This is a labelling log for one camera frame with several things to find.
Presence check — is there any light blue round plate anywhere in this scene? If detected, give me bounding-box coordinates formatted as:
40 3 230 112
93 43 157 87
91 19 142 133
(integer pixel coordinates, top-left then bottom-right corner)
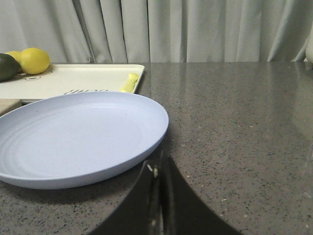
0 92 169 189

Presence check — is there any cream rectangular tray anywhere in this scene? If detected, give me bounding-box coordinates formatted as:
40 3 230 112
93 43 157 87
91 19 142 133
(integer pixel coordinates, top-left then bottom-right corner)
0 64 145 103

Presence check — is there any dark green lime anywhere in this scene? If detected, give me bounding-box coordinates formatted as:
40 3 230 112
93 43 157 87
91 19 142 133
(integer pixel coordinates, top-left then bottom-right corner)
0 53 21 82

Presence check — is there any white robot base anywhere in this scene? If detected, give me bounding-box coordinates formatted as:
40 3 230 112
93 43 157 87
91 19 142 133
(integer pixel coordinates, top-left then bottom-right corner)
305 31 313 63

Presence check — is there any grey curtain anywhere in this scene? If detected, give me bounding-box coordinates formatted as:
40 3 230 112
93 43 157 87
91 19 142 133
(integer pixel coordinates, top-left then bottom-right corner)
0 0 313 63

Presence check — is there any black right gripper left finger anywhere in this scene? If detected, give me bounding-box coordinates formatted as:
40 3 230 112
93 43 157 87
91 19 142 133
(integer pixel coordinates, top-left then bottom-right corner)
89 160 160 235

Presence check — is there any wooden cutting board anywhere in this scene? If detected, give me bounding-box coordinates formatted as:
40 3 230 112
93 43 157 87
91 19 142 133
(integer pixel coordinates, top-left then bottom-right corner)
0 98 22 116

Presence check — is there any yellow lemon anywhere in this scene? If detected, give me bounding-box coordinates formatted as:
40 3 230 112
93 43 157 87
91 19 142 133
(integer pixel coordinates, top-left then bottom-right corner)
20 47 50 75
5 51 22 64

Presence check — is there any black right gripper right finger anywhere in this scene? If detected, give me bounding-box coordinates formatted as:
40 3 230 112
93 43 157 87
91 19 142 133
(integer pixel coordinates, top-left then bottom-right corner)
160 150 240 235

